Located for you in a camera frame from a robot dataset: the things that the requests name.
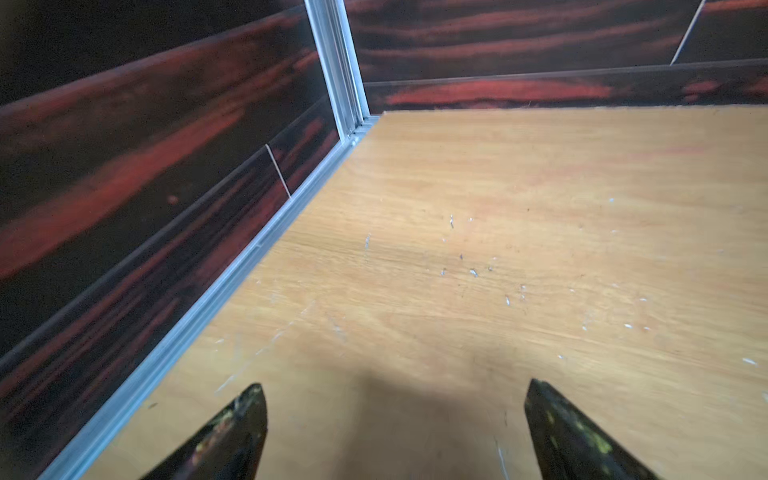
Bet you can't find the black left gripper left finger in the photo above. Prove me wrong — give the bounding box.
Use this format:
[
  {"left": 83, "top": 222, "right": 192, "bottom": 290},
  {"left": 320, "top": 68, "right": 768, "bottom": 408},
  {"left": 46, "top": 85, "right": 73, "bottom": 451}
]
[{"left": 143, "top": 383, "right": 268, "bottom": 480}]

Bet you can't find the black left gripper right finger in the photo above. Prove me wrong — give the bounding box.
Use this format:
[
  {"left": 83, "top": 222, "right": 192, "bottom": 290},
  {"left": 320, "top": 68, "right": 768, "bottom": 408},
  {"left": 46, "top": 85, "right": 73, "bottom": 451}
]
[{"left": 524, "top": 379, "right": 657, "bottom": 480}]

